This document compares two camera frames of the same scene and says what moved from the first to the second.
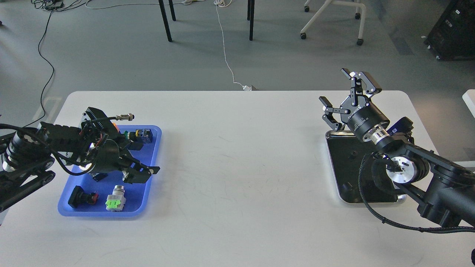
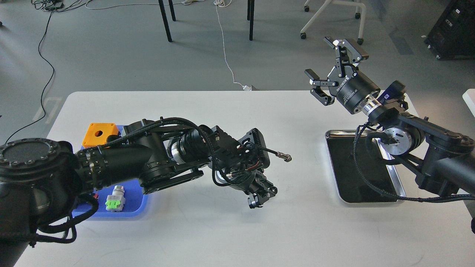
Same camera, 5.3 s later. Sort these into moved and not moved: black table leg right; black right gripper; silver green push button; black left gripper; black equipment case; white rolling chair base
Moved: black left gripper; black right gripper
Not moved: black table leg right; silver green push button; white rolling chair base; black equipment case
